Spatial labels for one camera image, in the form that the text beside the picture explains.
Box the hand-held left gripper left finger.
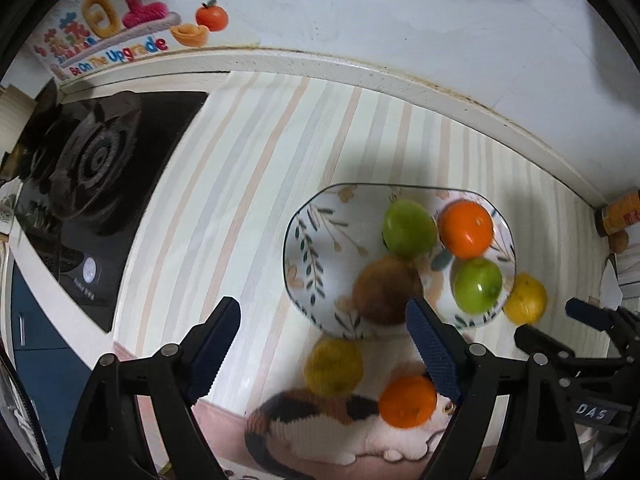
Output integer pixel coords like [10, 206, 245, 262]
[60, 296, 242, 480]

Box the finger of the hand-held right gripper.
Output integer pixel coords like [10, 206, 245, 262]
[565, 297, 640, 357]
[514, 324, 622, 377]

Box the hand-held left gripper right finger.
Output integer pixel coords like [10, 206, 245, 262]
[405, 297, 586, 480]

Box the yellow lemon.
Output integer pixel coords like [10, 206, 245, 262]
[303, 336, 365, 399]
[502, 273, 549, 326]

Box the orange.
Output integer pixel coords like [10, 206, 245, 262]
[378, 374, 439, 430]
[437, 200, 495, 260]

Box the brown kiwi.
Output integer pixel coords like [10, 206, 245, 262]
[352, 254, 425, 326]

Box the floral ceramic plate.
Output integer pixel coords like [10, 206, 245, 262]
[283, 183, 517, 339]

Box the white paper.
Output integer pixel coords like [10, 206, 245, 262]
[600, 259, 640, 312]

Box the lower green apple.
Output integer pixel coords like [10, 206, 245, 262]
[451, 257, 504, 315]

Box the green apple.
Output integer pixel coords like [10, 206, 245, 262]
[451, 257, 504, 315]
[381, 199, 439, 261]

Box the yellow label jar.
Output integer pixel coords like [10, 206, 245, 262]
[594, 188, 640, 237]

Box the upper green apple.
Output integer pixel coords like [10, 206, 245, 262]
[381, 199, 439, 261]

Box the striped cat print table mat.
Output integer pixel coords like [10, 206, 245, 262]
[111, 71, 610, 480]

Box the blue cabinet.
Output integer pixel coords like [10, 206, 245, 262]
[10, 260, 97, 472]

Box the black gas stove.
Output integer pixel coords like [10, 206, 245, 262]
[12, 80, 210, 334]

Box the colourful wall sticker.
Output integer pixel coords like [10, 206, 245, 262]
[31, 0, 232, 82]

